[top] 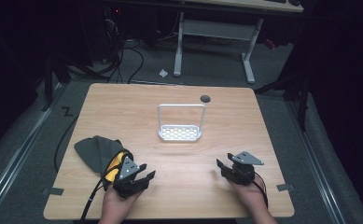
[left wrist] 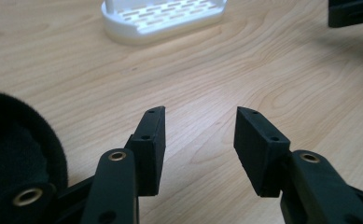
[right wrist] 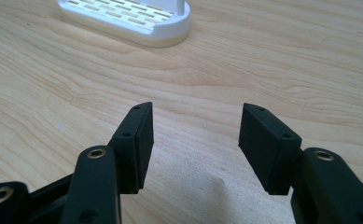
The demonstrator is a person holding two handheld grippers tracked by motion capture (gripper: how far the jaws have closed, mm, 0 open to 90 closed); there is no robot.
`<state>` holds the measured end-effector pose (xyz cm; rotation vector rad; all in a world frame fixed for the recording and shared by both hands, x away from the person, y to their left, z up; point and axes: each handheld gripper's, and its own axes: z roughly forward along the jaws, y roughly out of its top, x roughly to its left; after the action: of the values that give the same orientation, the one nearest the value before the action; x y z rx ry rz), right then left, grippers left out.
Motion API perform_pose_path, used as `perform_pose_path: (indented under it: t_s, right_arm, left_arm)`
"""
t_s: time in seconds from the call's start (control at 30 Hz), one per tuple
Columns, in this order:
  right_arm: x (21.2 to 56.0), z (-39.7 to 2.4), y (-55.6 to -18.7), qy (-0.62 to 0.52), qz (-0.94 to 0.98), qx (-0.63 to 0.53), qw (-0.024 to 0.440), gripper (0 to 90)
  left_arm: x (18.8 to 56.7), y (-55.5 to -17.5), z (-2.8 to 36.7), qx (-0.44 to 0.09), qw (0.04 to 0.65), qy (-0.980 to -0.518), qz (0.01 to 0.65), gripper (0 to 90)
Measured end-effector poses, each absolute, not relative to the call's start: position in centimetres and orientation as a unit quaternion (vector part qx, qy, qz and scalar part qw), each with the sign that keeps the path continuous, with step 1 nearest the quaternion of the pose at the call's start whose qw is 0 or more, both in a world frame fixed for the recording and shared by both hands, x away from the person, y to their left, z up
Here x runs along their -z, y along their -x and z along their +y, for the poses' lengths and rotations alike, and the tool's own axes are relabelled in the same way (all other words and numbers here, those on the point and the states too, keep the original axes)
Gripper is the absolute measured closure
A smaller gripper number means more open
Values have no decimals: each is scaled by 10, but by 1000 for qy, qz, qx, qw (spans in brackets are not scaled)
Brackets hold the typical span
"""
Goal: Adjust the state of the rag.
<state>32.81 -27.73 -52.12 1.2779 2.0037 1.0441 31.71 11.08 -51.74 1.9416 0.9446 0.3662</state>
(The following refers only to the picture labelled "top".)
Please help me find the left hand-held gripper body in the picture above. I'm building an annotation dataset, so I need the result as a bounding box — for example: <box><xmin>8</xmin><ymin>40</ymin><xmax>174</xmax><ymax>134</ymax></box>
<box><xmin>111</xmin><ymin>156</ymin><xmax>150</xmax><ymax>200</ymax></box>

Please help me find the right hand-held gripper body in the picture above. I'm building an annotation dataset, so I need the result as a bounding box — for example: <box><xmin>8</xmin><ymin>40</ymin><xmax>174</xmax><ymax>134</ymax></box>
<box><xmin>221</xmin><ymin>150</ymin><xmax>265</xmax><ymax>187</ymax></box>

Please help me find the grey and yellow towel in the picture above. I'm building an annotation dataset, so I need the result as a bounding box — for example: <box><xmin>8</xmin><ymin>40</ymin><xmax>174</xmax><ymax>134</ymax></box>
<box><xmin>74</xmin><ymin>134</ymin><xmax>134</xmax><ymax>185</ymax></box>

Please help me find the white metal rack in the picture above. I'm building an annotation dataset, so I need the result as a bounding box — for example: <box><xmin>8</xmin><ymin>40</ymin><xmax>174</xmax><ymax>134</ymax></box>
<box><xmin>157</xmin><ymin>103</ymin><xmax>207</xmax><ymax>143</ymax></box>

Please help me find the person's right hand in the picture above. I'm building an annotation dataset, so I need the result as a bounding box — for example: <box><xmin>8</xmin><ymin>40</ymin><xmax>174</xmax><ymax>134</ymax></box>
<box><xmin>228</xmin><ymin>179</ymin><xmax>269</xmax><ymax>217</ymax></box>

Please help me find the person's left hand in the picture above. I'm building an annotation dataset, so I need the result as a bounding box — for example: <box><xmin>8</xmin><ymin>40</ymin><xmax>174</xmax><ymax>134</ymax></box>
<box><xmin>101</xmin><ymin>186</ymin><xmax>145</xmax><ymax>219</ymax></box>

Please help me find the grey tape strip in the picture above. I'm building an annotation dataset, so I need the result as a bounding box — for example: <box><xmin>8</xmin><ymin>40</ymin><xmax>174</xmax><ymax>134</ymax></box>
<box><xmin>47</xmin><ymin>187</ymin><xmax>65</xmax><ymax>197</ymax></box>
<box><xmin>275</xmin><ymin>183</ymin><xmax>296</xmax><ymax>192</ymax></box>

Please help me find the black tripod stand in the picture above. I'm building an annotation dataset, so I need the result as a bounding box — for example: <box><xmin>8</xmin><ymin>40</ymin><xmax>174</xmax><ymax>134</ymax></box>
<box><xmin>254</xmin><ymin>73</ymin><xmax>312</xmax><ymax>133</ymax></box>

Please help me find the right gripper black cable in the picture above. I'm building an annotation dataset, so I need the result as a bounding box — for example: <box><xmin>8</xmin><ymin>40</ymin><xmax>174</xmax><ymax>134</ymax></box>
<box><xmin>253</xmin><ymin>172</ymin><xmax>270</xmax><ymax>209</ymax></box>

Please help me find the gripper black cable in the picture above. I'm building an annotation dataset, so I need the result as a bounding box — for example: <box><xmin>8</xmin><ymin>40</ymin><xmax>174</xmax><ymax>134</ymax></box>
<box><xmin>253</xmin><ymin>172</ymin><xmax>270</xmax><ymax>209</ymax></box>
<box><xmin>79</xmin><ymin>174</ymin><xmax>107</xmax><ymax>224</ymax></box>

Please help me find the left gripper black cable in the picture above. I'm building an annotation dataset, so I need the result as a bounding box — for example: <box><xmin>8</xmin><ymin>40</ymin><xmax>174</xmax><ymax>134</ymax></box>
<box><xmin>79</xmin><ymin>174</ymin><xmax>107</xmax><ymax>224</ymax></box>

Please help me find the black floor cable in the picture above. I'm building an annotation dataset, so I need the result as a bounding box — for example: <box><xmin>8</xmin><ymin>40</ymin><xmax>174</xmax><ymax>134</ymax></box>
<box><xmin>53</xmin><ymin>114</ymin><xmax>79</xmax><ymax>174</ymax></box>

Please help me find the metal floor rail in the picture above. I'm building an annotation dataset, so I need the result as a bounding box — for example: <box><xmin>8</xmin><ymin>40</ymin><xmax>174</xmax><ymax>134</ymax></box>
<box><xmin>285</xmin><ymin>98</ymin><xmax>347</xmax><ymax>224</ymax></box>
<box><xmin>0</xmin><ymin>88</ymin><xmax>65</xmax><ymax>220</ymax></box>

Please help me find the bundle of black cables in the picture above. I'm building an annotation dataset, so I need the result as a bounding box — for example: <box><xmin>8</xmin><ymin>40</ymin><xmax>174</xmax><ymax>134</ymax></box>
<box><xmin>99</xmin><ymin>8</ymin><xmax>146</xmax><ymax>85</ymax></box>

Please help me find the white frame desk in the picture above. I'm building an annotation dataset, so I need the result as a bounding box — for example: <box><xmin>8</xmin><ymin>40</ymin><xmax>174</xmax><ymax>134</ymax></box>
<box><xmin>173</xmin><ymin>0</ymin><xmax>305</xmax><ymax>85</ymax></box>

